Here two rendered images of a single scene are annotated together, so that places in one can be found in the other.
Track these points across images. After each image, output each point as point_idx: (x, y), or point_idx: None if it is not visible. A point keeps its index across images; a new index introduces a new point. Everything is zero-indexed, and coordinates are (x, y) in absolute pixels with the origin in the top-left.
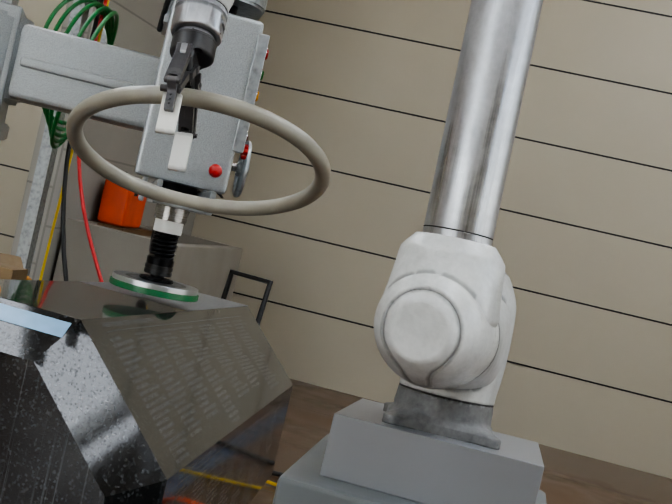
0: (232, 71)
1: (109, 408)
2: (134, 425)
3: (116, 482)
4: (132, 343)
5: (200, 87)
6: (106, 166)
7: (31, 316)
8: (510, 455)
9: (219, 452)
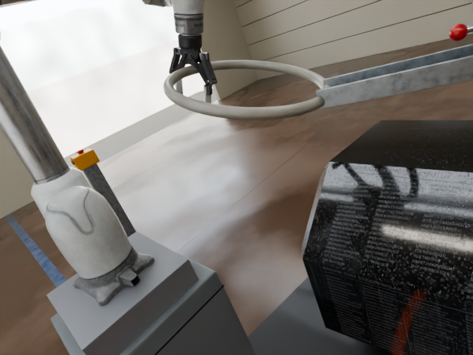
0: None
1: (314, 210)
2: (311, 225)
3: (303, 244)
4: (370, 184)
5: (202, 56)
6: (305, 77)
7: None
8: (65, 287)
9: (419, 299)
